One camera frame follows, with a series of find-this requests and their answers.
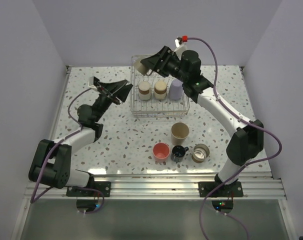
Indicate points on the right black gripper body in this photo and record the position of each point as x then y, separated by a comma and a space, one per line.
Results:
170, 66

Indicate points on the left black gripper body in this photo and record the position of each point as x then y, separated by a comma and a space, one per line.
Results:
113, 98

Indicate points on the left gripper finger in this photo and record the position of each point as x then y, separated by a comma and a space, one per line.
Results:
121, 92
121, 82

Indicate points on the small olive mug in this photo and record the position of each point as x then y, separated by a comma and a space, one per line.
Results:
143, 70

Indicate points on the lavender plastic cup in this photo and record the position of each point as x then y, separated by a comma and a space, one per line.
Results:
175, 90

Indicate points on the steel cup with brown band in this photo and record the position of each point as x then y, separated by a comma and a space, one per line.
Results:
160, 90

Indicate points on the coral pink cup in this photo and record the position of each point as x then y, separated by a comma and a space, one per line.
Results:
161, 152

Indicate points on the black mug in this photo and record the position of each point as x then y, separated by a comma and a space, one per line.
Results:
178, 153

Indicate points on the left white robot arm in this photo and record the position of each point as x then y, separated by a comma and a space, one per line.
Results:
51, 164

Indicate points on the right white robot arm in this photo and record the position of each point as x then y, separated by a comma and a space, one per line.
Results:
247, 138

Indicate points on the tall beige cup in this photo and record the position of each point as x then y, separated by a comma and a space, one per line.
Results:
179, 132

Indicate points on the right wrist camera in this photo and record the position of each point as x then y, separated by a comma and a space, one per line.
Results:
180, 44

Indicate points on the wire dish rack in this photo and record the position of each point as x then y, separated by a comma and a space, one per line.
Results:
153, 107

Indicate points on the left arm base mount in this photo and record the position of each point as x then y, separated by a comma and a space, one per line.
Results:
98, 188

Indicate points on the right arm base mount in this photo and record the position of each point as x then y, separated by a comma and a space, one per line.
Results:
231, 190

